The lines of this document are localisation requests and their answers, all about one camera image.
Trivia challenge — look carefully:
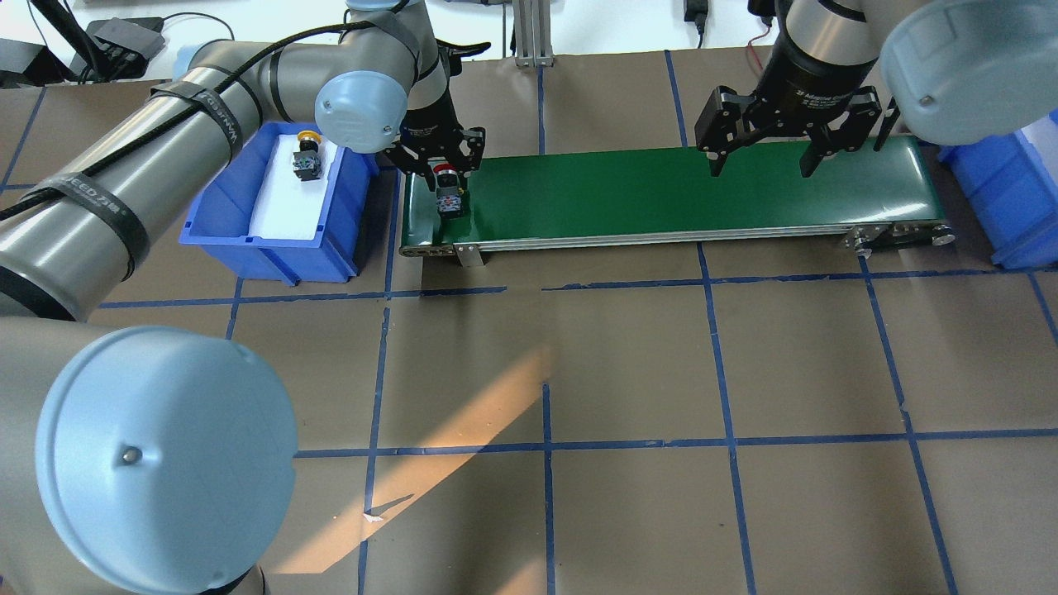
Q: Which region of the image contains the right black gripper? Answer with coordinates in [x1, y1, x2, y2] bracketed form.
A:
[694, 58, 883, 179]

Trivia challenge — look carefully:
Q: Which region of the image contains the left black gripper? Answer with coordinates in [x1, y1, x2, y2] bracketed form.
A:
[381, 84, 487, 174]

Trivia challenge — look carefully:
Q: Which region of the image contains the red push button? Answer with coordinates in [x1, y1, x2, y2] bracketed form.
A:
[433, 162, 468, 220]

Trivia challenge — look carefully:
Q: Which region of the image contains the yellow push button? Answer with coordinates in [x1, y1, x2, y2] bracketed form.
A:
[292, 131, 322, 182]

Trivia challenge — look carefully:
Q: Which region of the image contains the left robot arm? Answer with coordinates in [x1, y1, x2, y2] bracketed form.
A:
[2, 1, 490, 594]

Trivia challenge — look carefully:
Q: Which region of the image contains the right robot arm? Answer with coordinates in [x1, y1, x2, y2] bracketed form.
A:
[694, 1, 1057, 177]

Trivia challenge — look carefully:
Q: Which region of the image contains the green conveyor belt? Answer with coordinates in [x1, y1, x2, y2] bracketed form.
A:
[400, 136, 956, 266]

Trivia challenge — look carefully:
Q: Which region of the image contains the left blue bin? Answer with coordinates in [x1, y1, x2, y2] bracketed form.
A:
[180, 121, 380, 286]

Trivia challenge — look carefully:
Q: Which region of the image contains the blue bin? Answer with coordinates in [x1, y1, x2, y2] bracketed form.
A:
[938, 114, 1057, 269]
[180, 121, 380, 286]

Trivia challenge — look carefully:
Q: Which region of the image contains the white foam pad left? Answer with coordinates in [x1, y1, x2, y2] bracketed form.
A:
[248, 129, 338, 240]

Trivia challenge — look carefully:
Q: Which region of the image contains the right blue bin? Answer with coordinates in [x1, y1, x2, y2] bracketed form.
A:
[938, 114, 1057, 269]

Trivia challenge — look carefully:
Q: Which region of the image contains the black device box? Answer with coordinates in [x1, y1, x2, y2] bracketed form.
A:
[68, 17, 165, 84]

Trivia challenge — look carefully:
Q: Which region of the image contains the aluminium profile post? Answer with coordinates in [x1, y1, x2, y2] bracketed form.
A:
[512, 0, 555, 68]

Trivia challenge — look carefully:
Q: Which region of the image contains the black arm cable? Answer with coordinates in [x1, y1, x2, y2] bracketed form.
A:
[0, 21, 381, 222]

